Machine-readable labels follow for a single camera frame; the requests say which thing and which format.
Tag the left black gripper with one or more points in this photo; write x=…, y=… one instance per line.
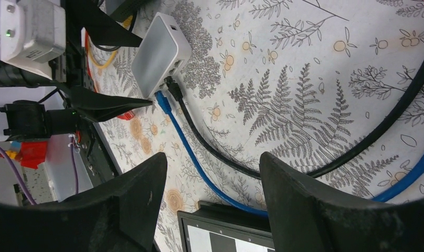
x=69, y=68

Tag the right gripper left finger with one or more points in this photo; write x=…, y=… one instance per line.
x=118, y=215

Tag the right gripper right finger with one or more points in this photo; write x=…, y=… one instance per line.
x=308, y=215

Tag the white network switch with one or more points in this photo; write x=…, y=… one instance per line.
x=163, y=52

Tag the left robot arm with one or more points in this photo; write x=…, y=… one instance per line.
x=24, y=120

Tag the black router box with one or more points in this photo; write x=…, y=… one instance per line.
x=120, y=10

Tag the checkered chess board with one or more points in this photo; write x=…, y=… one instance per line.
x=220, y=228

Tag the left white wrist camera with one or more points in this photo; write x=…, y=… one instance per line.
x=33, y=33

